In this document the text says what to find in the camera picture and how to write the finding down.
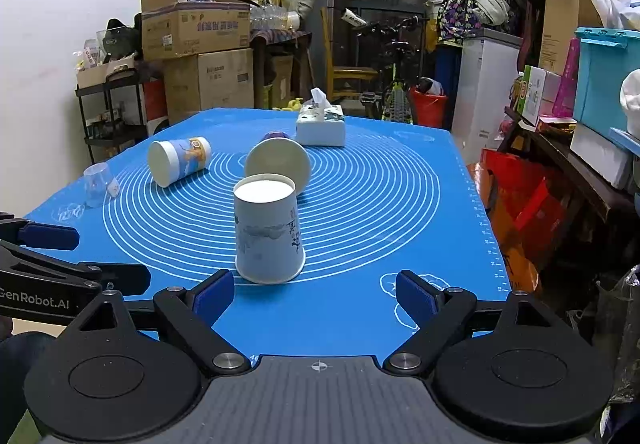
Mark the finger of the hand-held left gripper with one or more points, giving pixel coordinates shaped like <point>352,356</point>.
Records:
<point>125,279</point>
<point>50,237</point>

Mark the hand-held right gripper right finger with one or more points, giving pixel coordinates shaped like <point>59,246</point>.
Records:
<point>415,296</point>

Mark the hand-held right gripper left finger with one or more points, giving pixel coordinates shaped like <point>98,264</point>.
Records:
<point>214,296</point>

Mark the white paper cup ink print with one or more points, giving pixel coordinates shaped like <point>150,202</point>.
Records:
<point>267,234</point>

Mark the clear plastic cup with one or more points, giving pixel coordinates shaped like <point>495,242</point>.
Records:
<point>97,184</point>

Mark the lying paper cup blue print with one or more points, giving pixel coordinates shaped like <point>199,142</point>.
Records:
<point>180,160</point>

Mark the white paper cup purple print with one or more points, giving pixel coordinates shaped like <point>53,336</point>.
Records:
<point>277,165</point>

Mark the blue silicone baking mat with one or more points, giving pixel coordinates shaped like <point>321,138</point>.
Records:
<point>380,234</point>

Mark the black metal shelf rack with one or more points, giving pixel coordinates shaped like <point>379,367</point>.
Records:
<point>107,124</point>

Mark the orange red shopping bag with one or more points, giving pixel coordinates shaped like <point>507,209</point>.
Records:
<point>520,209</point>

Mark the red plastic bucket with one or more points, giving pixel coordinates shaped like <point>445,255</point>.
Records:
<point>429,108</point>

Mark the white tissue box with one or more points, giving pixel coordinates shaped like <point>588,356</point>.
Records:
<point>320,130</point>

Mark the clear plastic bag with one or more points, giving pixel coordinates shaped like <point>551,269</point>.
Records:
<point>622,329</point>

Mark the dark green cap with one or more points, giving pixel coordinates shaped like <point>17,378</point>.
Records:
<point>120,37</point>

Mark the large brown cardboard box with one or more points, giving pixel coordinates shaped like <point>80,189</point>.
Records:
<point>210,84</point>

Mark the white chest freezer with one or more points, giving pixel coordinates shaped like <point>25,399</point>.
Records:
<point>485,89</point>

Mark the bicycle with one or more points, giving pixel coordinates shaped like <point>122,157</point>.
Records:
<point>395,69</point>

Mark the white storage box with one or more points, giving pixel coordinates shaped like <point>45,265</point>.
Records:
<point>600,157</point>

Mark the wooden chair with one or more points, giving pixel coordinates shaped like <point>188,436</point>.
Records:
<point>345,74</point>

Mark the green and white carton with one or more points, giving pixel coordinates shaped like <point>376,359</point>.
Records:
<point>535,94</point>

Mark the open printed cardboard box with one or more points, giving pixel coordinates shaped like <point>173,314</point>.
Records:
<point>195,32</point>

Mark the pink box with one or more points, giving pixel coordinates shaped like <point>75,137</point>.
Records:
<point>569,79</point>

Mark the light blue storage bin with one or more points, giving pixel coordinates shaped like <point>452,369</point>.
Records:
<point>600,79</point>

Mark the floral fabric bag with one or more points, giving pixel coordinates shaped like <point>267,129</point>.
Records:
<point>457,14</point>

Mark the tall plain cardboard box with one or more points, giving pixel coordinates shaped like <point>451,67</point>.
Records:
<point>562,24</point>

